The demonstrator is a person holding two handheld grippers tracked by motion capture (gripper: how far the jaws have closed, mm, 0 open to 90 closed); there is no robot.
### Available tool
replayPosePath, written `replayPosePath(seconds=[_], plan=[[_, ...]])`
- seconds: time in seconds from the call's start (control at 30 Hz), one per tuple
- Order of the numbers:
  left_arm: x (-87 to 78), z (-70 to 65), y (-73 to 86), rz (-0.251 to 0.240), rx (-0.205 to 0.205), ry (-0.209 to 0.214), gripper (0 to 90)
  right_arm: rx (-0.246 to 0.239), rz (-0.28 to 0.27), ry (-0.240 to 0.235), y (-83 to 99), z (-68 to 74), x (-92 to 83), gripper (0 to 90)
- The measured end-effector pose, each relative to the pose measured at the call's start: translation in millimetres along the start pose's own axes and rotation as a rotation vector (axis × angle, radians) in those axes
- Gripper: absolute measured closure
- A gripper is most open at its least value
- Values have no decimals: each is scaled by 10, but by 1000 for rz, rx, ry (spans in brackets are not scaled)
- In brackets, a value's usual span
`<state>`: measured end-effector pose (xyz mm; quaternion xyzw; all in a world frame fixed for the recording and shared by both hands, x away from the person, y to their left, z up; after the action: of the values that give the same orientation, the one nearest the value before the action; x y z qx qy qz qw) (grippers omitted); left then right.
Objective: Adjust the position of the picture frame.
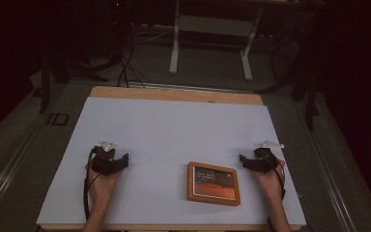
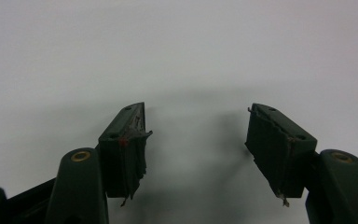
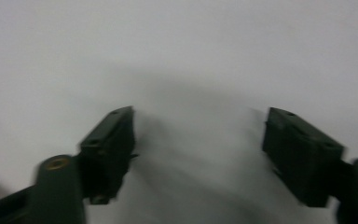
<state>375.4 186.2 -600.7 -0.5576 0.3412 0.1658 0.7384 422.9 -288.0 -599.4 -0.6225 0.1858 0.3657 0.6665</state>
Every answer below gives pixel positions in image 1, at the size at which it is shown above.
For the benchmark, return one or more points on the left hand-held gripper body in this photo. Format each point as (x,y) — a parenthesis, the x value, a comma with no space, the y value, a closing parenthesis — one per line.
(104,162)

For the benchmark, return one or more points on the person's left hand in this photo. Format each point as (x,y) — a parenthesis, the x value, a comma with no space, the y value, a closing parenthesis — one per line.
(104,190)

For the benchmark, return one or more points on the white table mat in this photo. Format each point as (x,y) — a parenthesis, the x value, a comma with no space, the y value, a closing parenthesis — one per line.
(167,135)

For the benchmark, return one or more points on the wooden picture frame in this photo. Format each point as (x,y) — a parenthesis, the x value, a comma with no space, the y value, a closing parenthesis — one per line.
(213,183)

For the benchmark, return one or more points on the wooden table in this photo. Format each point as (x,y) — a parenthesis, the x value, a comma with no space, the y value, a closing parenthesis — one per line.
(174,94)

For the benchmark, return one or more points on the person's right hand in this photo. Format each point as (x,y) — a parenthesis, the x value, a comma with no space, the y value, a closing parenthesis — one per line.
(269,185)

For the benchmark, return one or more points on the metal floor rail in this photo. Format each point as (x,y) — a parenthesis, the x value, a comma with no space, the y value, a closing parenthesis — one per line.
(331,180)
(9,167)

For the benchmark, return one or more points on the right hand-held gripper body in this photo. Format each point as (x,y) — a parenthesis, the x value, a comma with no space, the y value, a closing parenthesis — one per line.
(262,161)

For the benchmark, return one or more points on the white metal desk frame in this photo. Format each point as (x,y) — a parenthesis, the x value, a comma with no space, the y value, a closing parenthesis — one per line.
(174,48)

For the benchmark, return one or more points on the black floor bracket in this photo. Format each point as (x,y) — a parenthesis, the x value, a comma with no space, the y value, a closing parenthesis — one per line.
(57,119)

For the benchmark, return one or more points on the black metal stand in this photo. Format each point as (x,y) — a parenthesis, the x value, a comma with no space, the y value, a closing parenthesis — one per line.
(310,103)
(45,80)

